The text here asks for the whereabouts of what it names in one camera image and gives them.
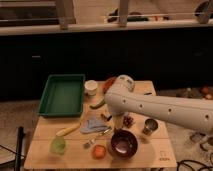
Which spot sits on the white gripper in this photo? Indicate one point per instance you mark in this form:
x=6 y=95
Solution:
x=118 y=122

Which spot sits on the light blue towel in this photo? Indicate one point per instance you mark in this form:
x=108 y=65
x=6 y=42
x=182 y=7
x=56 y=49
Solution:
x=92 y=125

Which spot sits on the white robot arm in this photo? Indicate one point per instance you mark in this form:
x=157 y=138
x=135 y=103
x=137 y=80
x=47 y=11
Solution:
x=194 y=114

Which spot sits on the green plastic tray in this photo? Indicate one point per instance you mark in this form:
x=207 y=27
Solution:
x=63 y=96

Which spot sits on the bunch of dark grapes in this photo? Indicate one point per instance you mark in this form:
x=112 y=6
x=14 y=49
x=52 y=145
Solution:
x=128 y=121

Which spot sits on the dark purple bowl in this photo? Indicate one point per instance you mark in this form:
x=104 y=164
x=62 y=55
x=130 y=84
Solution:
x=124 y=144

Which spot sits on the wooden folding table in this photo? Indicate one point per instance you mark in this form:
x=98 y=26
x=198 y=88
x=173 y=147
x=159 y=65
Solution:
x=157 y=152

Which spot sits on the metal cup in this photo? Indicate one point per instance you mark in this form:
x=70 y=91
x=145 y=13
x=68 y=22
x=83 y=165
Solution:
x=150 y=126

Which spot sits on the orange bowl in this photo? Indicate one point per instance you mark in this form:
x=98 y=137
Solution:
x=108 y=84

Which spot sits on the orange fruit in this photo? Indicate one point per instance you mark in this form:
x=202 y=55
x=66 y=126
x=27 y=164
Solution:
x=98 y=152

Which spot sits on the silver fork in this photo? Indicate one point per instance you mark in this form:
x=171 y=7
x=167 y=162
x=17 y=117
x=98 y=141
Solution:
x=92 y=141

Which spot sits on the white ceramic cup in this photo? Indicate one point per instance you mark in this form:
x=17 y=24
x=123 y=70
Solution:
x=91 y=87

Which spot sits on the yellow banana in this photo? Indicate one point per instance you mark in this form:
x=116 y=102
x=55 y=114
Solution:
x=68 y=130

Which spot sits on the green plastic cup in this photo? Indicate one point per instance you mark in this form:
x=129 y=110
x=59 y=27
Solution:
x=58 y=145

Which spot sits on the black chair frame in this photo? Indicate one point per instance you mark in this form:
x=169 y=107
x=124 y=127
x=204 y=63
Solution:
x=18 y=152

